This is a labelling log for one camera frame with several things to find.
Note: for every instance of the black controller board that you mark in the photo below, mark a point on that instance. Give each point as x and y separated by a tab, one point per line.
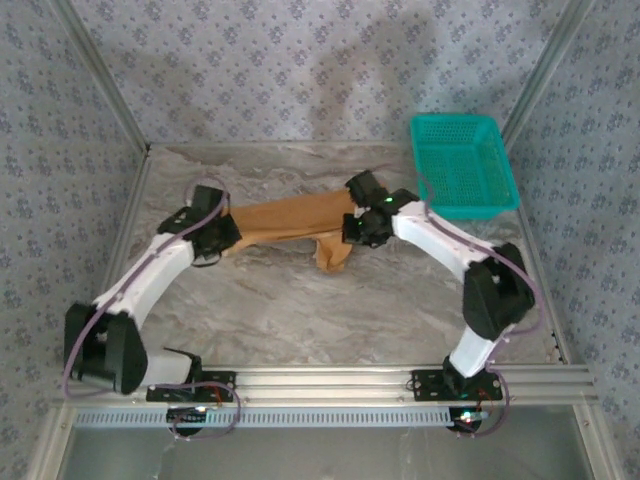
462	422
182	415

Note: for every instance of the teal plastic basket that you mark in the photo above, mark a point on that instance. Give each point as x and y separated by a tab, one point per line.
460	165

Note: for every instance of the tan t-shirt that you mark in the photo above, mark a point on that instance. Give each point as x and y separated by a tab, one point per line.
290	215

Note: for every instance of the aluminium frame bar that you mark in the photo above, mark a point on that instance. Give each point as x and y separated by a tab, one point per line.
526	222
542	65
107	85
50	445
129	215
595	445

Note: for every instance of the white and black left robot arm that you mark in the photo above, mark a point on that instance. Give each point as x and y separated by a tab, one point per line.
150	270

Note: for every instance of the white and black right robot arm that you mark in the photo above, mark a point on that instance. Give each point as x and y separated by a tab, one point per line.
440	235

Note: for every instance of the wide grooved aluminium rail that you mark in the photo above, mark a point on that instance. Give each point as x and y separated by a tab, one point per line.
325	385

